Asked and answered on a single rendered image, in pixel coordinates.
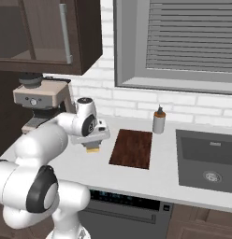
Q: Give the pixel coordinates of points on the grey sink basin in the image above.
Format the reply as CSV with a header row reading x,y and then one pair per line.
x,y
205,160

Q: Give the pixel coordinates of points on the beige coffee machine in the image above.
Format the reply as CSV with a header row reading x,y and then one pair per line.
x,y
43,101

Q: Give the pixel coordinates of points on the grey window with blinds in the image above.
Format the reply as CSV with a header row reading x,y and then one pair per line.
x,y
175,43

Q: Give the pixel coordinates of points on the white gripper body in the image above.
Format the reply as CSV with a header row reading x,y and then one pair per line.
x,y
89,137

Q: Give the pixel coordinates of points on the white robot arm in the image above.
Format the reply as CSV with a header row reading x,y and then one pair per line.
x,y
33,174

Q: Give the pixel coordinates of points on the white soap dispenser bottle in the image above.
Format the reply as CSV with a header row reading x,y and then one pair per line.
x,y
158,121

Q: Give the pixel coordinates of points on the dark brown glass cupboard door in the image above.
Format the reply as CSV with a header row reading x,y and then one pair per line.
x,y
36,31

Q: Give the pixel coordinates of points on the yellow sponge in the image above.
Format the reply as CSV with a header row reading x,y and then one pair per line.
x,y
92,149

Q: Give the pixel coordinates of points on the grey dishwasher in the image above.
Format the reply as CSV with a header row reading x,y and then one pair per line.
x,y
127,214

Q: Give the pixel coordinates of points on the brown base cupboard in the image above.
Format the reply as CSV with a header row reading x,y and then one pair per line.
x,y
202,222

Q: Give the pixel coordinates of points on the dark wooden cutting board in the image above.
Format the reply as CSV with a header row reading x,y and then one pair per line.
x,y
132,148

